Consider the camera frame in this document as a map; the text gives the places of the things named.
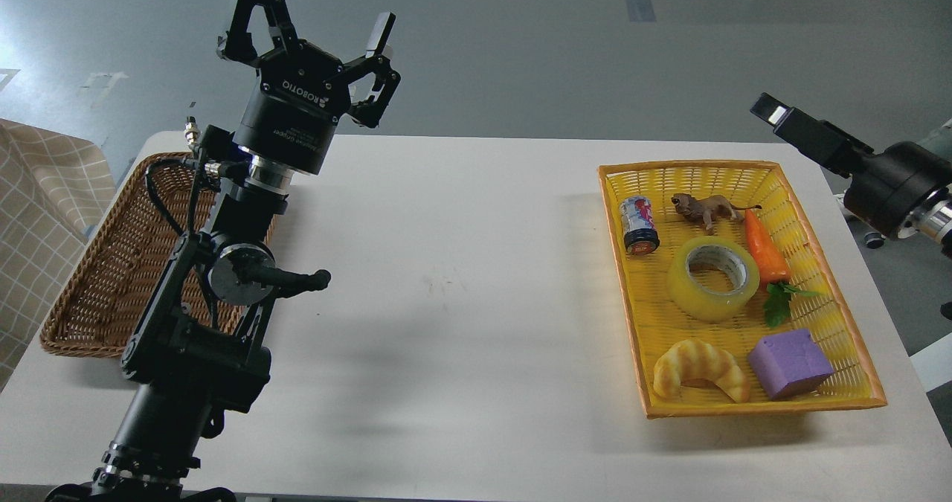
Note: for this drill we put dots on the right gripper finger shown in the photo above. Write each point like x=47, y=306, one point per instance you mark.
x=822, y=142

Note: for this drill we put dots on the yellow plastic basket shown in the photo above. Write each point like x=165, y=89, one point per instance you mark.
x=655, y=322

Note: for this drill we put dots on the beige checkered cloth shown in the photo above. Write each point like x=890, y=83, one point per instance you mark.
x=54, y=189

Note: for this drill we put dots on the small soda can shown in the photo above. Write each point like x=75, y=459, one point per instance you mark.
x=639, y=229

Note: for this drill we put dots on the brown toy lion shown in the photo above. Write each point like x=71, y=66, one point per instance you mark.
x=707, y=210

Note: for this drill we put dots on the orange toy carrot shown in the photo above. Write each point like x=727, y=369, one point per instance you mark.
x=774, y=273

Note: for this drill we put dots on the brown wicker basket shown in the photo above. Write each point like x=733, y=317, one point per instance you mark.
x=104, y=299

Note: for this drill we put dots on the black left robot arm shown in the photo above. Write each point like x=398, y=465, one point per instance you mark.
x=197, y=350

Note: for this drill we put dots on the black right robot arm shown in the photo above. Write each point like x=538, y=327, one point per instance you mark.
x=933, y=219

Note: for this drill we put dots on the purple foam block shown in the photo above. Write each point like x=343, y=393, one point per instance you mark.
x=789, y=364

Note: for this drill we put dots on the toy croissant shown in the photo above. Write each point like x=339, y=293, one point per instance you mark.
x=693, y=359

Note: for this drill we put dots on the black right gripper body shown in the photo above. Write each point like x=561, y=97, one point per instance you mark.
x=888, y=187

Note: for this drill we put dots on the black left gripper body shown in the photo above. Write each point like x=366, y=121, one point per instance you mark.
x=293, y=114

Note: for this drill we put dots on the yellow tape roll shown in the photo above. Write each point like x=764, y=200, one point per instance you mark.
x=711, y=278

